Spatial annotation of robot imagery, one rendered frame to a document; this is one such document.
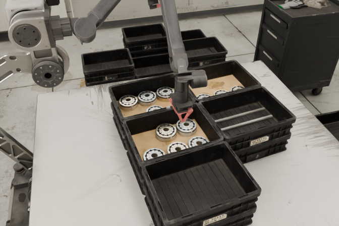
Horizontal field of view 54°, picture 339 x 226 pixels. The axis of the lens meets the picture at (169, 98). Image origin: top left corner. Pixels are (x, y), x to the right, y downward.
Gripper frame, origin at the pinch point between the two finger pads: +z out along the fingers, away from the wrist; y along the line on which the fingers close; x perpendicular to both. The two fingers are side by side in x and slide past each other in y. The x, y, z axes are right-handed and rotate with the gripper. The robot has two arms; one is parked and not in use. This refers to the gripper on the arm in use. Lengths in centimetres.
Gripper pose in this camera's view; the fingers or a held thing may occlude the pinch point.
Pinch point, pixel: (180, 116)
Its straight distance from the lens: 141.8
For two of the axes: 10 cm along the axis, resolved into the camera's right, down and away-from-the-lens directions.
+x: -9.4, 2.0, -2.8
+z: -0.2, 7.9, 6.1
